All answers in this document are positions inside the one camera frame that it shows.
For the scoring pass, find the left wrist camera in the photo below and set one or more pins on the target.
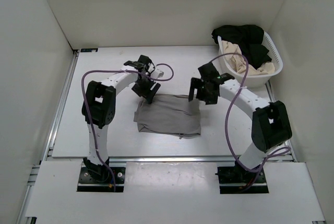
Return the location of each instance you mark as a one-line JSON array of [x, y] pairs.
[[157, 74]]

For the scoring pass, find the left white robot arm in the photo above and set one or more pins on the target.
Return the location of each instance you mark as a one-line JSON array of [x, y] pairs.
[[100, 103]]

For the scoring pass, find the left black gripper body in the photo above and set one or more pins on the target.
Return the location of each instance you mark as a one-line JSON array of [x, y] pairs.
[[145, 84]]

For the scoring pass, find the black garment in basket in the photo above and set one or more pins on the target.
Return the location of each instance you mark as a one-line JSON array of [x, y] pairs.
[[249, 38]]

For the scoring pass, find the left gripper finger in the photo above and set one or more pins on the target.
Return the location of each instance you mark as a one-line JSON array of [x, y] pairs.
[[152, 92], [137, 89]]

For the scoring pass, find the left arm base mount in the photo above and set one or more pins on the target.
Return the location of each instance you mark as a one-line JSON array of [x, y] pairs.
[[86, 183]]

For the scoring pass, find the grey trousers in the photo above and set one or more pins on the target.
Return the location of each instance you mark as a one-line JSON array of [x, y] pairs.
[[169, 114]]

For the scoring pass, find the white laundry basket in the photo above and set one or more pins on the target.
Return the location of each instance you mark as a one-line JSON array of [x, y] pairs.
[[255, 81]]

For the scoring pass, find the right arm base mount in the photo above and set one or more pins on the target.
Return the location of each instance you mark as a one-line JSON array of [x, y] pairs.
[[236, 180]]

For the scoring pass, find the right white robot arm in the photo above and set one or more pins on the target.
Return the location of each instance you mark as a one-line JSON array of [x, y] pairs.
[[270, 121]]

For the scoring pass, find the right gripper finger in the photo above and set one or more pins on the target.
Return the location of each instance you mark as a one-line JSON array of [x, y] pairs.
[[195, 91], [211, 99]]

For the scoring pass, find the aluminium left rail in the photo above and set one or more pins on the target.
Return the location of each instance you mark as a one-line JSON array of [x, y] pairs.
[[60, 107]]

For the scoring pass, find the aluminium right rail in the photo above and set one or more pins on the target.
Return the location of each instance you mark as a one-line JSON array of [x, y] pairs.
[[269, 91]]

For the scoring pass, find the aluminium rail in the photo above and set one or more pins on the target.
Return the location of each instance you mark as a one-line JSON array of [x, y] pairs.
[[269, 91], [214, 158], [60, 107]]

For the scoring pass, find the beige garment in basket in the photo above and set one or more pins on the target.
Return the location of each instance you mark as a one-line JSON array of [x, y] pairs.
[[238, 64]]

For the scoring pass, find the aluminium front rail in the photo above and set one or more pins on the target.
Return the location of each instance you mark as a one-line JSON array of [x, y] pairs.
[[214, 158]]

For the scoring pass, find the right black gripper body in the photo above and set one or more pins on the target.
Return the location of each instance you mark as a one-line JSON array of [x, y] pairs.
[[204, 90]]

